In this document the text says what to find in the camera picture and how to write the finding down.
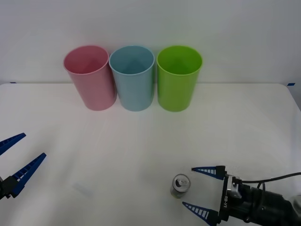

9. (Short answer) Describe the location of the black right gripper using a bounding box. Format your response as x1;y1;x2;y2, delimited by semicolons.
182;165;253;226

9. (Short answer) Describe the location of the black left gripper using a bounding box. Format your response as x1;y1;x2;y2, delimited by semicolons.
0;132;47;201

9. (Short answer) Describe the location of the silver drink can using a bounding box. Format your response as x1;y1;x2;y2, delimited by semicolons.
170;173;190;199

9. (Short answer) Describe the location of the pink plastic bin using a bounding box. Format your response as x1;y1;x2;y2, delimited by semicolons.
63;44;117;111

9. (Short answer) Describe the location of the green plastic bin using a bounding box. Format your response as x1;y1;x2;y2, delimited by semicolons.
156;45;203;113

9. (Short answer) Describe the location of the pale blue plastic bin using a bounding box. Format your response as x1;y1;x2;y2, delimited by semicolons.
108;45;155;112

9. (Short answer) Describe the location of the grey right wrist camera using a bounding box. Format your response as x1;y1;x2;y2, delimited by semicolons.
231;176;245;201

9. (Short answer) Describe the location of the black right camera cable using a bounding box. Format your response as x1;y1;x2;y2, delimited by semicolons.
241;172;301;189

